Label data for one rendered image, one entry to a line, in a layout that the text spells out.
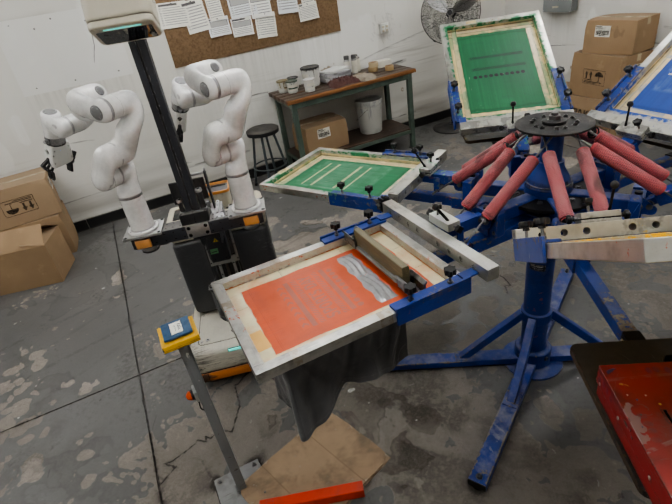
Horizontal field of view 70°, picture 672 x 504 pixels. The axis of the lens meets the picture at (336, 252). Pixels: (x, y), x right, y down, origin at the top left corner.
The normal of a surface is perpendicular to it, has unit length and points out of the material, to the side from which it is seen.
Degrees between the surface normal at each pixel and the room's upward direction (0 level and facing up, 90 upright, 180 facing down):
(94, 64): 90
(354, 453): 0
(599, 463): 0
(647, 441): 0
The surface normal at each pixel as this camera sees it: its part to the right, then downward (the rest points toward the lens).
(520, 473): -0.15, -0.84
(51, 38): 0.44, 0.41
